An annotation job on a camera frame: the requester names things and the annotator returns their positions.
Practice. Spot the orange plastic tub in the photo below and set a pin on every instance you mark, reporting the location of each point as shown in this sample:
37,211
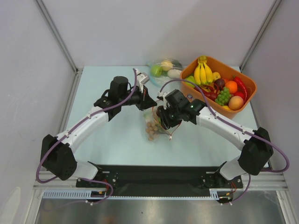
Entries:
211,91

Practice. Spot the white cable duct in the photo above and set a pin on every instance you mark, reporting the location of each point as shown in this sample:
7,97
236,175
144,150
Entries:
89,194

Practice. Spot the aluminium frame post left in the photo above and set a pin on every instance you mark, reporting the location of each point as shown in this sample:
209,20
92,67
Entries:
56,34

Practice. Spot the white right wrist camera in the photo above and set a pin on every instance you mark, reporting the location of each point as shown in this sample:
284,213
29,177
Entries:
161,95

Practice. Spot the dark purple fake fruit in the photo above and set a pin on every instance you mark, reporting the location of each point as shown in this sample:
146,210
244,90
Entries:
220,82

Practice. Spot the green grape bunch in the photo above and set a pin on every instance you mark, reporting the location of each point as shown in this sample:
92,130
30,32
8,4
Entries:
223,97

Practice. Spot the green fake apple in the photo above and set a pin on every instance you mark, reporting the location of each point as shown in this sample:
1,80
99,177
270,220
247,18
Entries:
156,70

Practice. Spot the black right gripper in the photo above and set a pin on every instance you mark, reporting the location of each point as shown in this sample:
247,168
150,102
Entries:
164,115

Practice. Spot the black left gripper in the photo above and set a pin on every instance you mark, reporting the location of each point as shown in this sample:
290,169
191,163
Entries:
145,101

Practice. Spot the green apple in tub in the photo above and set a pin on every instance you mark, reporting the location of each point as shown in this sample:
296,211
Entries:
190,81

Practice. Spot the brown longan bunch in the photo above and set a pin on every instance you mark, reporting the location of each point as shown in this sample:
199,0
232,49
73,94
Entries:
152,131

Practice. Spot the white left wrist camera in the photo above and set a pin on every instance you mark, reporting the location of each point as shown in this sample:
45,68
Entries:
142,79

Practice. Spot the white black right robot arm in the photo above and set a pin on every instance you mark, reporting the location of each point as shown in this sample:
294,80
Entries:
253,144

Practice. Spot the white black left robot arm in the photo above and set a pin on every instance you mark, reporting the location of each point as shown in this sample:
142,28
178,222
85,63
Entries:
57,152

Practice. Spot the aluminium frame post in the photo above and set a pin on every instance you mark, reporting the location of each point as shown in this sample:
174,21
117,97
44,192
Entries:
56,34
270,15

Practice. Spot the peach fake fruit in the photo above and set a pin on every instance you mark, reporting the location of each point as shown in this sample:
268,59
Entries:
236,103

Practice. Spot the yellow banana bunch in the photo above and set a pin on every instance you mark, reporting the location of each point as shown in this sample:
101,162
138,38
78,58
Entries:
203,75

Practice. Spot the aluminium frame post right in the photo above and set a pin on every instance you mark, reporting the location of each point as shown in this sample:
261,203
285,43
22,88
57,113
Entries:
270,15

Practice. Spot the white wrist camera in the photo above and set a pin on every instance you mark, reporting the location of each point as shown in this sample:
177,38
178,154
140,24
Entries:
142,79
161,95

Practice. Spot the yellow fake fruit in bag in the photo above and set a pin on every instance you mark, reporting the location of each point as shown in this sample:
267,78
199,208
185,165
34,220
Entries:
166,65

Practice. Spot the white fake egg in bag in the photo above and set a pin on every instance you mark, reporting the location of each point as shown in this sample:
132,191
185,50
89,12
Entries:
174,73

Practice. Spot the orange fake fruit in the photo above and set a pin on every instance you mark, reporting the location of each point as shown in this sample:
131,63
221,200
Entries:
232,86

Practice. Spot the red chili pepper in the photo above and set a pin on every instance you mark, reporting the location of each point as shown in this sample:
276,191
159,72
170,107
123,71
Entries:
243,93

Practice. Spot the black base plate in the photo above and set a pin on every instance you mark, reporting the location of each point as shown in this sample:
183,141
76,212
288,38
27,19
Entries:
165,179

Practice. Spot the red zip clear bag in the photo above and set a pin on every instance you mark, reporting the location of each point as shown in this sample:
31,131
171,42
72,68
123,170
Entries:
150,115

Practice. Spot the blue zip clear bag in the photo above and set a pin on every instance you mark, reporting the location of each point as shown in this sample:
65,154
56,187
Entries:
159,81

